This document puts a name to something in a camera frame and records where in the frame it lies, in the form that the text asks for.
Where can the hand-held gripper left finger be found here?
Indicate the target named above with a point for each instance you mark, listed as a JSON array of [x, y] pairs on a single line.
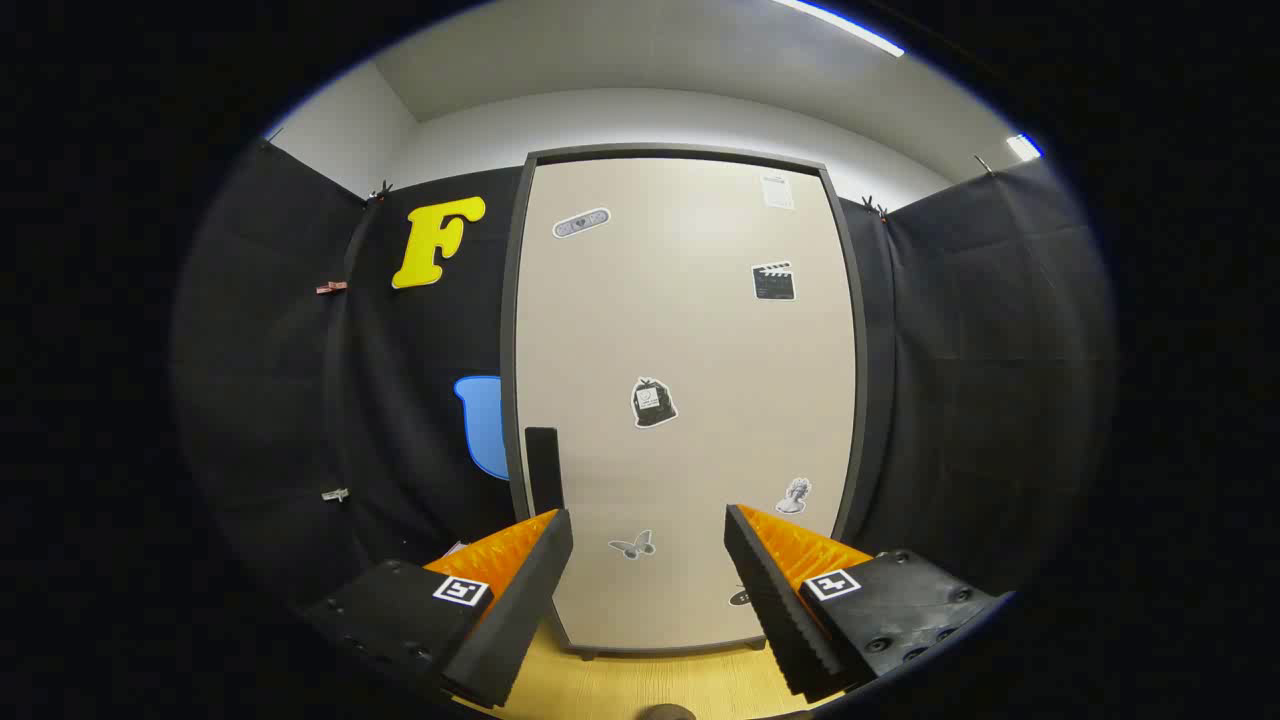
[[520, 610]]

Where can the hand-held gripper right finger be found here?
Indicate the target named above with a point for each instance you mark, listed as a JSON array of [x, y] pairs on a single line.
[[775, 610]]

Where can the black backdrop cloth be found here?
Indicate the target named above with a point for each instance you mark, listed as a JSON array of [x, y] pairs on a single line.
[[280, 400]]

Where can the reddish brown clip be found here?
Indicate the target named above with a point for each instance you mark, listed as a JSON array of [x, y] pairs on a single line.
[[331, 287]]

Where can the grey shoe cabinet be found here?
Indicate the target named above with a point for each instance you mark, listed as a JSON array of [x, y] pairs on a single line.
[[507, 330]]

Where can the black clip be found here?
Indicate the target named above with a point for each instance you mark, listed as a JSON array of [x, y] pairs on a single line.
[[380, 190], [873, 207], [985, 164]]

